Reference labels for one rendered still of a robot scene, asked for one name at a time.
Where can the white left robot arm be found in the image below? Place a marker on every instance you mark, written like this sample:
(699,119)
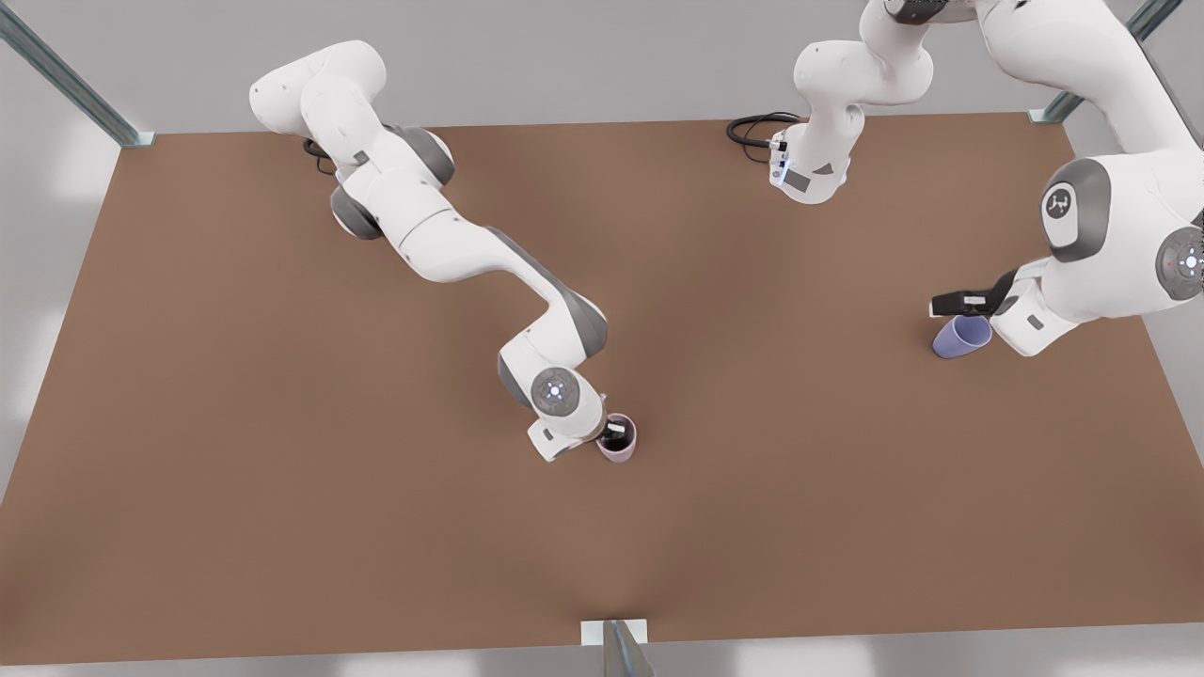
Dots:
(1110,216)

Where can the purple cup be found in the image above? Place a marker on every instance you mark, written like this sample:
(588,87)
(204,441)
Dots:
(959,337)

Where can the silver frame post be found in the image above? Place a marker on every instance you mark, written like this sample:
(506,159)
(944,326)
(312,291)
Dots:
(66,75)
(1101,66)
(621,649)

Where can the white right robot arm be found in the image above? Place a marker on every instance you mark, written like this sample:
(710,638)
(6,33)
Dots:
(442,246)

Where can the pink cup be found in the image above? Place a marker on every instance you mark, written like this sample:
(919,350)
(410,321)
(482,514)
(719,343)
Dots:
(618,446)

